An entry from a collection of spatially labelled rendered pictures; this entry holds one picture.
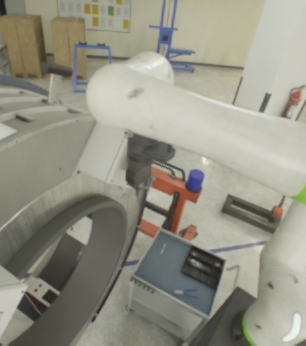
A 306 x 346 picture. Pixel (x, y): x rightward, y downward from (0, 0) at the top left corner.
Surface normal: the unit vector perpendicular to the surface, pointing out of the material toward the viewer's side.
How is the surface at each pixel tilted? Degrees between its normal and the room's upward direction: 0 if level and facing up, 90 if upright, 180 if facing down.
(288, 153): 60
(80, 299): 14
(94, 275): 34
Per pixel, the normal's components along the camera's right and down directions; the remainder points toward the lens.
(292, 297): 0.04, -0.80
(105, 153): -0.26, -0.14
